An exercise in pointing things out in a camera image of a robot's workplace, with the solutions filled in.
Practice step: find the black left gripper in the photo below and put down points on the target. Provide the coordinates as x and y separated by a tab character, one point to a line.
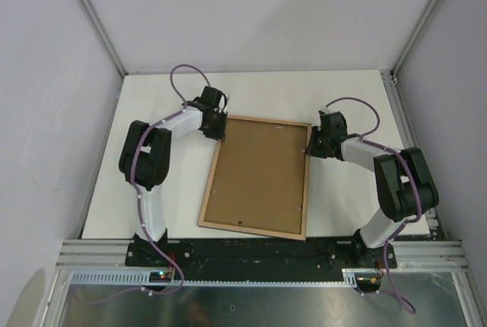
218	134

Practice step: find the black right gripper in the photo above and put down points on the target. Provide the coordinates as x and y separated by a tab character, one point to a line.
312	150

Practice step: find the brown cardboard backing board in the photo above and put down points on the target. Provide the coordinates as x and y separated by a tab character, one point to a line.
258	175

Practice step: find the wooden picture frame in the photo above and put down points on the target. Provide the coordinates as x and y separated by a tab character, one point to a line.
203	209

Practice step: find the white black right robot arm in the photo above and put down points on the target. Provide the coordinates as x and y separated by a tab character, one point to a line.
404	183

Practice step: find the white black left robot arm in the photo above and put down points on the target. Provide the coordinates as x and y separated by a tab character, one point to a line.
145	157

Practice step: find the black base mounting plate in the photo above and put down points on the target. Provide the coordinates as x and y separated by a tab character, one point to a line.
262	260

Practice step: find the right side aluminium rail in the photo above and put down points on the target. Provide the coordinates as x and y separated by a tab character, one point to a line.
408	139

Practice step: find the aluminium rail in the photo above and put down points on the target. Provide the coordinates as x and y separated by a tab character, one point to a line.
408	139
433	256

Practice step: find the grey slotted cable duct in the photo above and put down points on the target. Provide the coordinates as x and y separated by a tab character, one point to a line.
143	278

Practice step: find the aluminium front rail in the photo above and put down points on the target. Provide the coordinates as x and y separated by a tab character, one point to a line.
433	256

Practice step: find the left aluminium corner post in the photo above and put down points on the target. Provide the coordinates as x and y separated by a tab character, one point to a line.
93	18

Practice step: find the aluminium corner post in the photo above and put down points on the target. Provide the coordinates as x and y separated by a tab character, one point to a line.
93	18
421	25

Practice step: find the right aluminium corner post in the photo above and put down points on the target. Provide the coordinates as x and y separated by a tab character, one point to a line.
421	25

